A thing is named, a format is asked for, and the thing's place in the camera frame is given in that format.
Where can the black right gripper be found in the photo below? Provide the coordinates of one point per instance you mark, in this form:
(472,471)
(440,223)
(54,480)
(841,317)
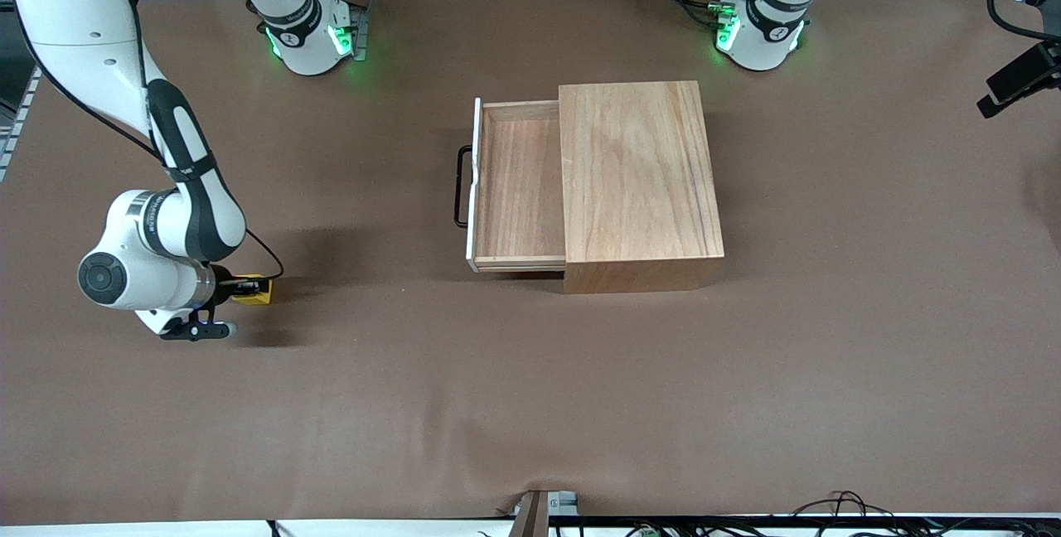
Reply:
(223,282)

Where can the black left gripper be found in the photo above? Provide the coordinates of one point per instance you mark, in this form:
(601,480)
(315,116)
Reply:
(1021,79)

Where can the yellow block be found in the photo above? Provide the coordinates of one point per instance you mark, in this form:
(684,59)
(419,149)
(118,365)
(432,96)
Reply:
(261,297)

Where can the wooden drawer with white front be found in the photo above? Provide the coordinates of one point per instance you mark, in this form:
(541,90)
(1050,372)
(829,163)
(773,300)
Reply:
(518,189)

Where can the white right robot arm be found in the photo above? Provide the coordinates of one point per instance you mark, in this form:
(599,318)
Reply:
(166,222)

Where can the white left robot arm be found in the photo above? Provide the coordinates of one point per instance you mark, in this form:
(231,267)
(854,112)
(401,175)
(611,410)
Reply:
(763,31)

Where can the light wooden drawer cabinet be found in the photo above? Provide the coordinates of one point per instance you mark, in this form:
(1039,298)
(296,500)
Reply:
(638,189)

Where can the brown table cover sheet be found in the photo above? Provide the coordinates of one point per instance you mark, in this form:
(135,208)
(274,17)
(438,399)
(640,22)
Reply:
(497,396)

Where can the white perforated edge strip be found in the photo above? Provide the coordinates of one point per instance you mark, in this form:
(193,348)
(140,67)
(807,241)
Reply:
(16,131)

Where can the metal table edge bracket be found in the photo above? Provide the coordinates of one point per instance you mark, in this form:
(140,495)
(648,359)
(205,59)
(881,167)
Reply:
(535,516)

